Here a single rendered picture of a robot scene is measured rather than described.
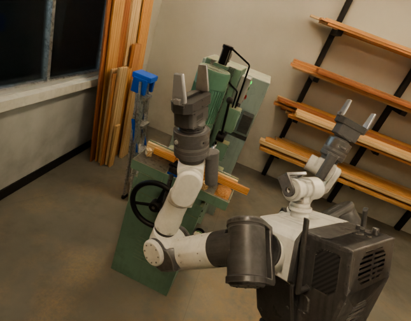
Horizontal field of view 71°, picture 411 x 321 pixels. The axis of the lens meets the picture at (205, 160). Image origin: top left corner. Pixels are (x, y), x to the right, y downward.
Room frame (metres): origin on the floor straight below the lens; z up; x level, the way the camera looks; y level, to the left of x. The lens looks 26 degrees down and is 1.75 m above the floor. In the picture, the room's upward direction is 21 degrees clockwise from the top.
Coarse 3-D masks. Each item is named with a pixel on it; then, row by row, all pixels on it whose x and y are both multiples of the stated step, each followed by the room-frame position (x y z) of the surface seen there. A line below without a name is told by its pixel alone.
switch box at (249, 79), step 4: (244, 76) 1.80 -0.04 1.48; (248, 76) 1.85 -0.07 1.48; (240, 80) 1.80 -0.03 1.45; (248, 80) 1.79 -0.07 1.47; (240, 84) 1.80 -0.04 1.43; (244, 84) 1.79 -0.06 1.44; (248, 84) 1.79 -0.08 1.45; (240, 88) 1.79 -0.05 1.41; (244, 88) 1.79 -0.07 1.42; (244, 92) 1.79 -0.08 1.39; (240, 96) 1.79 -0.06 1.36; (244, 96) 1.82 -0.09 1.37; (236, 100) 1.79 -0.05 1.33; (240, 100) 1.79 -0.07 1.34
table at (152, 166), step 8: (144, 152) 1.53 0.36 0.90; (136, 160) 1.41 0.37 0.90; (144, 160) 1.44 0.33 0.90; (152, 160) 1.47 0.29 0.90; (160, 160) 1.50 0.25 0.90; (168, 160) 1.54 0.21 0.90; (136, 168) 1.41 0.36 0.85; (144, 168) 1.40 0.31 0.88; (152, 168) 1.39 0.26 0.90; (160, 168) 1.42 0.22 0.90; (168, 168) 1.45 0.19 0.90; (152, 176) 1.39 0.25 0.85; (160, 176) 1.39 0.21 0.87; (200, 192) 1.36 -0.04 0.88; (208, 192) 1.36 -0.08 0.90; (232, 192) 1.45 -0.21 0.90; (208, 200) 1.35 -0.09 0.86; (216, 200) 1.35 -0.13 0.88; (224, 200) 1.34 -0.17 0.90; (224, 208) 1.34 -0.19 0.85
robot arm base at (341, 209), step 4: (336, 204) 0.88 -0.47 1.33; (340, 204) 0.86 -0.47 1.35; (344, 204) 0.84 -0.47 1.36; (348, 204) 0.82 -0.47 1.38; (352, 204) 0.83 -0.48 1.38; (328, 208) 0.87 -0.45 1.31; (332, 208) 0.85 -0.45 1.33; (336, 208) 0.83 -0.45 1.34; (340, 208) 0.81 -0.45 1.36; (344, 208) 0.81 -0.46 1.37; (348, 208) 0.81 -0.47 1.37; (352, 208) 0.82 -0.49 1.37; (324, 212) 0.84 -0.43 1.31; (328, 212) 0.82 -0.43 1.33; (332, 212) 0.80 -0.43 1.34; (336, 212) 0.80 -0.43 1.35; (340, 212) 0.80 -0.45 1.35; (344, 212) 0.80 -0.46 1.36; (348, 212) 0.81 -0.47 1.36; (332, 216) 0.78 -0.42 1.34; (336, 216) 0.79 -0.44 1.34; (340, 216) 0.80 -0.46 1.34
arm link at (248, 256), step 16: (240, 224) 0.55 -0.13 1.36; (208, 240) 0.56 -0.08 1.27; (224, 240) 0.54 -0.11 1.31; (240, 240) 0.52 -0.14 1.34; (256, 240) 0.52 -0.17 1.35; (208, 256) 0.53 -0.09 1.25; (224, 256) 0.52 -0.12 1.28; (240, 256) 0.49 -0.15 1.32; (256, 256) 0.50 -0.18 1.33; (240, 272) 0.47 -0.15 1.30; (256, 272) 0.47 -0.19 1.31
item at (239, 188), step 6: (156, 150) 1.56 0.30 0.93; (162, 150) 1.56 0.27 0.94; (162, 156) 1.55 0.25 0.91; (168, 156) 1.55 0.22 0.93; (174, 156) 1.55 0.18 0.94; (222, 180) 1.50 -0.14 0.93; (228, 180) 1.50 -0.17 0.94; (228, 186) 1.50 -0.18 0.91; (234, 186) 1.49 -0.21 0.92; (240, 186) 1.49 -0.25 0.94; (240, 192) 1.49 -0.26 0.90; (246, 192) 1.48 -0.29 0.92
